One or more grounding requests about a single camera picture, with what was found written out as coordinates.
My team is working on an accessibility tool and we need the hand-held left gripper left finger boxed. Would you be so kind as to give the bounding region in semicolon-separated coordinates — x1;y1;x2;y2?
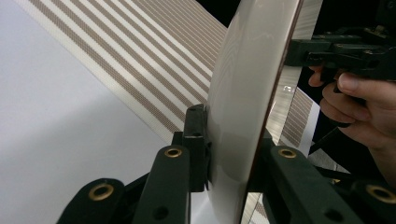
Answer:
173;104;213;192

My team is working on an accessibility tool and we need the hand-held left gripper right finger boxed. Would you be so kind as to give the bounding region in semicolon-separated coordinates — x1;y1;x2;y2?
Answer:
248;129;275;192

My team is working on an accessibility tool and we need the white plate with striped rim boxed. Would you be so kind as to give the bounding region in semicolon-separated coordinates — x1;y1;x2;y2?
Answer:
206;0;325;224

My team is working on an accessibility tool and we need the beige striped placemat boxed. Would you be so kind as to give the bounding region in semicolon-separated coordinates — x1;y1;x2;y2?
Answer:
15;0;314;224

